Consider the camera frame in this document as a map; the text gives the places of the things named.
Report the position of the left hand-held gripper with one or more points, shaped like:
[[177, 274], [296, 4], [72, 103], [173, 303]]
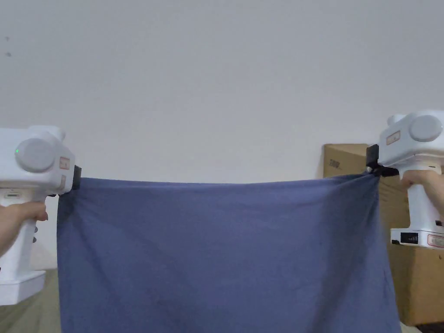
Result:
[[38, 173]]

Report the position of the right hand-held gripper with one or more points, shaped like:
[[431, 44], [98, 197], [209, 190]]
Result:
[[404, 145]]

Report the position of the dark blue garment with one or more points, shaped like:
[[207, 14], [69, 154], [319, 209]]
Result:
[[222, 256]]

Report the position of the person's right hand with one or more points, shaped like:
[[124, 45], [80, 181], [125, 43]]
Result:
[[425, 177]]

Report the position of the person's left hand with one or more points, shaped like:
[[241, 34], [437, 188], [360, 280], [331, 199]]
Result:
[[19, 218]]

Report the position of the brown cardboard carton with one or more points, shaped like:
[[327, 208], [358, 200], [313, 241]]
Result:
[[421, 288]]

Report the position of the bed with beige sheet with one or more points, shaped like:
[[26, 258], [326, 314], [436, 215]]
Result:
[[24, 317]]

